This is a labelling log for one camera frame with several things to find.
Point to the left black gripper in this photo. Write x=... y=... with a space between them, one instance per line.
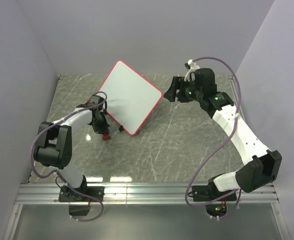
x=103 y=129

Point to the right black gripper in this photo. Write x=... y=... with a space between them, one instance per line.
x=176 y=84

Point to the red whiteboard eraser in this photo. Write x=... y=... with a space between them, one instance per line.
x=106 y=136

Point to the pink framed whiteboard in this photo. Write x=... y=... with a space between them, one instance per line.
x=131 y=98

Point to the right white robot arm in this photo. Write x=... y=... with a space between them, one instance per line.
x=260 y=164

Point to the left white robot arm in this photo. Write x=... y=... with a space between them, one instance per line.
x=51 y=151

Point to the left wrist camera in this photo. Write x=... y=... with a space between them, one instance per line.
x=94 y=100

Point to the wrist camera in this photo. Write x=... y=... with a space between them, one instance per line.
x=191 y=66
x=94 y=100

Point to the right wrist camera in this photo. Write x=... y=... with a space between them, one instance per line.
x=191 y=66

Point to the right side aluminium rail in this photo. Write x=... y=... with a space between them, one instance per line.
x=244 y=120

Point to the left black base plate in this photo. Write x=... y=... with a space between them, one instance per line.
x=67 y=195

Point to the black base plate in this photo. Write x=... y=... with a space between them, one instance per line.
x=206 y=193
x=67 y=195

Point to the aluminium mounting rail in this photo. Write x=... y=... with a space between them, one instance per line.
x=129 y=193

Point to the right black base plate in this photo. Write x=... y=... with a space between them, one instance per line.
x=206 y=193

